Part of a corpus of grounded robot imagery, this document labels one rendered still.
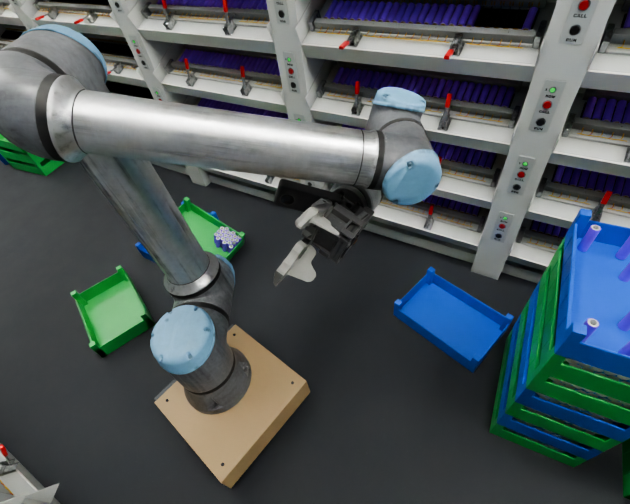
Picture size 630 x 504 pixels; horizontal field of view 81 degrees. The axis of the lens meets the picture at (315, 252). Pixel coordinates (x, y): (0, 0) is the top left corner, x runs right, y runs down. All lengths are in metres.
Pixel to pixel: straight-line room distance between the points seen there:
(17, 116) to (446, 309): 1.20
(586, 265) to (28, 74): 0.98
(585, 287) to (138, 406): 1.24
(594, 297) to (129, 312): 1.43
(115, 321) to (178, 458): 0.59
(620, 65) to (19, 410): 1.88
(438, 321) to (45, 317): 1.49
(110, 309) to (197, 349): 0.80
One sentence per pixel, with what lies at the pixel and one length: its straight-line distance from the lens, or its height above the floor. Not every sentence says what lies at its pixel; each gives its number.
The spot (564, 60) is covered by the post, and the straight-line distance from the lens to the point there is 1.01.
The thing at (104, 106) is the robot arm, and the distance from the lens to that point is 0.59.
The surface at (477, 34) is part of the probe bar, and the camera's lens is 1.06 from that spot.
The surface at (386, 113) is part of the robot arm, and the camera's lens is 0.68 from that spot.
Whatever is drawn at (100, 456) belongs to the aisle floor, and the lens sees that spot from 1.39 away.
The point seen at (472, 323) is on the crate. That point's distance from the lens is 1.33.
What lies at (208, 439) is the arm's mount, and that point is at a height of 0.13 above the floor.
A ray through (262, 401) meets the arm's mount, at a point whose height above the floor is 0.14.
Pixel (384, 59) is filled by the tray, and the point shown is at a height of 0.71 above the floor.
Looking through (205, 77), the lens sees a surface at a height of 0.56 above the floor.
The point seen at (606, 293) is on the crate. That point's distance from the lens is 0.89.
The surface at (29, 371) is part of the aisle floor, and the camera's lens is 1.69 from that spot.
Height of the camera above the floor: 1.12
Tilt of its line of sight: 49 degrees down
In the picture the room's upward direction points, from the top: 10 degrees counter-clockwise
